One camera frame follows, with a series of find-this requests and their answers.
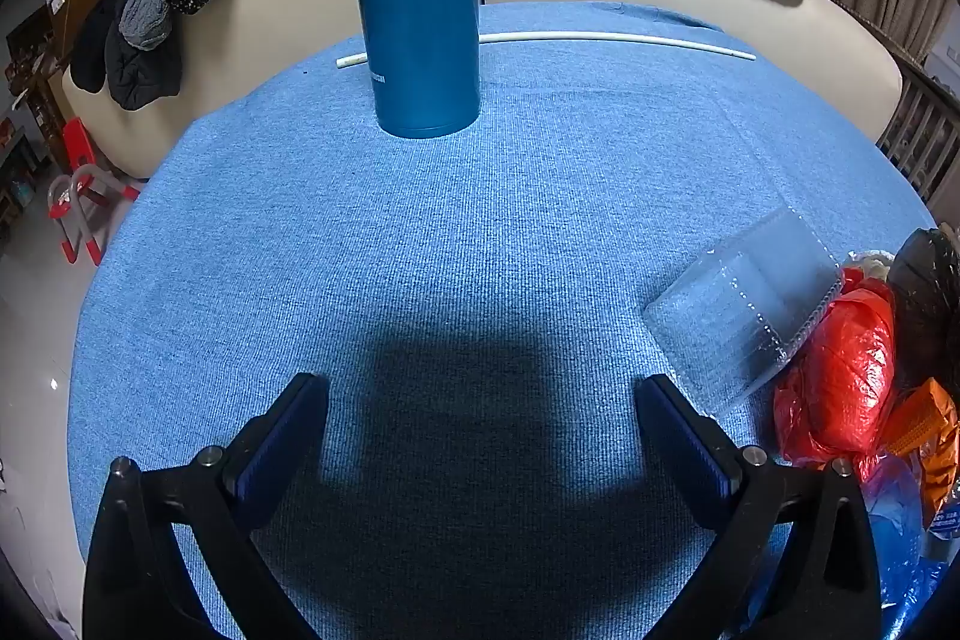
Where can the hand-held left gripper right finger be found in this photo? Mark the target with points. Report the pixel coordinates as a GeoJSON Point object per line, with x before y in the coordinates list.
{"type": "Point", "coordinates": [686, 452]}

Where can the red plastic bag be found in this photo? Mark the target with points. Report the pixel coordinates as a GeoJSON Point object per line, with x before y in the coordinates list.
{"type": "Point", "coordinates": [840, 370]}

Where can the black plastic bag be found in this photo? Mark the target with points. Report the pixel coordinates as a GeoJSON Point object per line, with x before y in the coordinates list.
{"type": "Point", "coordinates": [930, 295]}

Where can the blue plastic bag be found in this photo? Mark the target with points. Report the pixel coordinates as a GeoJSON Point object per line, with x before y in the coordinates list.
{"type": "Point", "coordinates": [892, 535]}

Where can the cluttered wooden shelf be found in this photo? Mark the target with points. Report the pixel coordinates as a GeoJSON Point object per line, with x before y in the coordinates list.
{"type": "Point", "coordinates": [30, 123]}

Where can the wooden baby crib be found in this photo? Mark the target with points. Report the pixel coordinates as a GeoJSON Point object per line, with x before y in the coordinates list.
{"type": "Point", "coordinates": [922, 138]}

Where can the red plastic stool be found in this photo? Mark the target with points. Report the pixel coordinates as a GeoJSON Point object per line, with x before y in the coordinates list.
{"type": "Point", "coordinates": [79, 141]}

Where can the clear plastic container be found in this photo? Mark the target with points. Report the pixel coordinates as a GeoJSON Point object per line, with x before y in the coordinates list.
{"type": "Point", "coordinates": [750, 310]}

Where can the blue thermos bottle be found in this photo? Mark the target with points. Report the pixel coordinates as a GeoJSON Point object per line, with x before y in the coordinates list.
{"type": "Point", "coordinates": [416, 10]}

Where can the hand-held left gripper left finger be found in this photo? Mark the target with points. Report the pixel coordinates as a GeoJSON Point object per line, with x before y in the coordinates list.
{"type": "Point", "coordinates": [289, 437]}

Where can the white paper ball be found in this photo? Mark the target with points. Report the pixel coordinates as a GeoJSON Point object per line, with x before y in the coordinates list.
{"type": "Point", "coordinates": [874, 265]}

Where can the thin white plastic tube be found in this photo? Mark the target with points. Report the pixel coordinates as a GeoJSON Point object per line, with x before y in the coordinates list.
{"type": "Point", "coordinates": [600, 36]}

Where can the black jacket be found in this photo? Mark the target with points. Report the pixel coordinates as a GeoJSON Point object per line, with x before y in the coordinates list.
{"type": "Point", "coordinates": [139, 70]}

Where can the orange snack packet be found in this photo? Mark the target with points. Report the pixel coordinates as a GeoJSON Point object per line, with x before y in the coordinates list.
{"type": "Point", "coordinates": [930, 430]}

